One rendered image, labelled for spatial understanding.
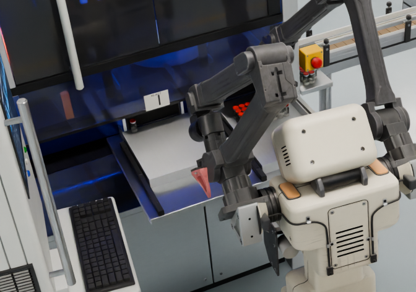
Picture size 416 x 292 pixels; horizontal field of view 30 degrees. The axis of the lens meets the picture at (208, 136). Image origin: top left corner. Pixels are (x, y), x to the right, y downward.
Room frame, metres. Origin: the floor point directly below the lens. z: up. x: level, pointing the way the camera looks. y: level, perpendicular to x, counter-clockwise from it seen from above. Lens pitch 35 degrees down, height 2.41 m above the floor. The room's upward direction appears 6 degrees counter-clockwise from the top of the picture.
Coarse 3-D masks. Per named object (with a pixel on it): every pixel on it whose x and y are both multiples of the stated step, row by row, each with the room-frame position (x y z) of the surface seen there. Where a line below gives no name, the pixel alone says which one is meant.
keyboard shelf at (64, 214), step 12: (60, 216) 1.91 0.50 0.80; (72, 228) 1.84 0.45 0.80; (120, 228) 1.82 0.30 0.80; (72, 240) 1.79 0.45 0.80; (72, 252) 1.73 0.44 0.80; (60, 264) 1.69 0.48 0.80; (72, 264) 1.68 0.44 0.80; (132, 264) 1.66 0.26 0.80; (60, 276) 1.64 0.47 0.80; (60, 288) 1.59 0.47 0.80; (72, 288) 1.58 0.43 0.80; (84, 288) 1.58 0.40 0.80; (120, 288) 1.56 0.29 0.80; (132, 288) 1.56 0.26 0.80
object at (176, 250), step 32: (128, 224) 2.13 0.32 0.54; (160, 224) 2.17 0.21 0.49; (192, 224) 2.21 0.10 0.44; (224, 224) 2.25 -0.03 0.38; (160, 256) 2.17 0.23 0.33; (192, 256) 2.20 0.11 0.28; (224, 256) 2.25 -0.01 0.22; (256, 256) 2.29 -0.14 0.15; (160, 288) 2.16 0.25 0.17; (192, 288) 2.20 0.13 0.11
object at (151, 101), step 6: (144, 96) 2.18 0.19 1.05; (150, 96) 2.18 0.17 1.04; (156, 96) 2.19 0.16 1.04; (162, 96) 2.19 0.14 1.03; (168, 96) 2.20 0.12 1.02; (150, 102) 2.18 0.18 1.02; (156, 102) 2.19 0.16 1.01; (162, 102) 2.19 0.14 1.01; (168, 102) 2.20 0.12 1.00; (150, 108) 2.18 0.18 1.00
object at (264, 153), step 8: (288, 104) 2.29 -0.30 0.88; (296, 104) 2.25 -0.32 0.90; (296, 112) 2.23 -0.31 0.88; (304, 112) 2.19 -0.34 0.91; (224, 120) 2.20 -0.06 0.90; (232, 120) 2.22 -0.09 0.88; (280, 120) 2.19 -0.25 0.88; (232, 128) 2.14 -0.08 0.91; (272, 128) 2.15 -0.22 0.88; (264, 136) 2.11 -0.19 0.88; (256, 144) 2.07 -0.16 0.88; (264, 144) 2.06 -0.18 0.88; (256, 152) 2.02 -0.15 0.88; (264, 152) 2.02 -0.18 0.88; (272, 152) 2.01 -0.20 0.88; (256, 160) 1.95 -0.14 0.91; (264, 160) 1.98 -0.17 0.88; (272, 160) 1.97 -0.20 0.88; (264, 168) 1.91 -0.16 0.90; (272, 168) 1.92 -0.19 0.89
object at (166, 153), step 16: (144, 128) 2.24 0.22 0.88; (160, 128) 2.22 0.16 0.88; (176, 128) 2.21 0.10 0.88; (128, 144) 2.11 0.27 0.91; (144, 144) 2.14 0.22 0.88; (160, 144) 2.13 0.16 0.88; (176, 144) 2.12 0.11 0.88; (192, 144) 2.11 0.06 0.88; (144, 160) 2.05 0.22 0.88; (160, 160) 2.04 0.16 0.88; (176, 160) 2.03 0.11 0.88; (192, 160) 2.02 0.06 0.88; (160, 176) 1.91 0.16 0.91; (176, 176) 1.93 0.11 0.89
